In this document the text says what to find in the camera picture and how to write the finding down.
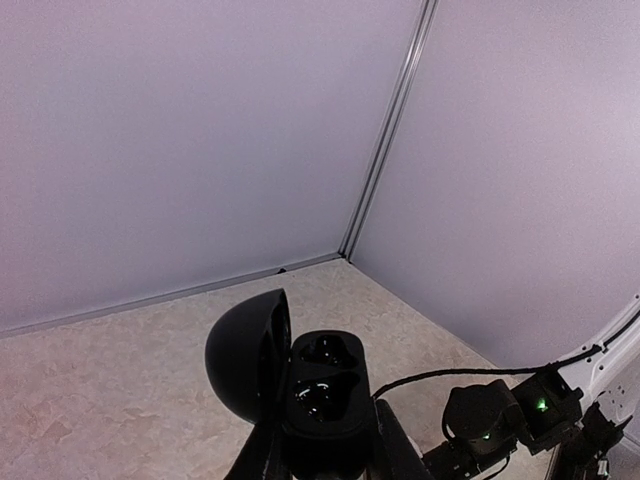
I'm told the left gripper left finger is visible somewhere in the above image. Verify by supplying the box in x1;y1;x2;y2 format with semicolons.
227;419;293;480

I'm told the black round charging case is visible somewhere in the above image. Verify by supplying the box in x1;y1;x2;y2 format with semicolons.
205;288;372;440

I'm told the right aluminium frame post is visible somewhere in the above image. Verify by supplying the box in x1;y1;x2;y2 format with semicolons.
337;0;440;262

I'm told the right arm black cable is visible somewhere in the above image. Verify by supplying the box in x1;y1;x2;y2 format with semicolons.
372;344;609;399

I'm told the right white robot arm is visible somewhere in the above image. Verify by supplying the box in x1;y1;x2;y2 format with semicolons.
422;299;639;479

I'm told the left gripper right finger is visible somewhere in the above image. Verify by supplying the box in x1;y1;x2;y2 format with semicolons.
369;399;430;480

